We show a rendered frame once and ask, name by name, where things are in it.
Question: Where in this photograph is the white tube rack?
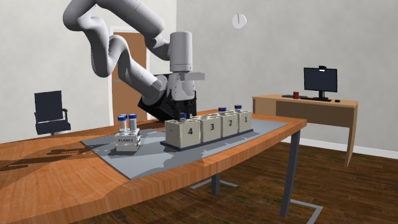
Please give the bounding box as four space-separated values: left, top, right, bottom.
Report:
115 128 141 151

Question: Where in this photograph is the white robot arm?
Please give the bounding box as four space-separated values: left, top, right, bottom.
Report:
63 0 205 105

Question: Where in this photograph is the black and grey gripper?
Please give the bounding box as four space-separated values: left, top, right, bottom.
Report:
165 73 197 121

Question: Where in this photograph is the cream bucket adapter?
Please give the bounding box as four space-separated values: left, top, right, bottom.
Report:
190 115 221 142
207 113 238 138
165 119 201 148
226 110 252 133

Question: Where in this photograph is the water blank tube with white cap dot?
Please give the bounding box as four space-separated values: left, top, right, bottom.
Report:
129 114 137 131

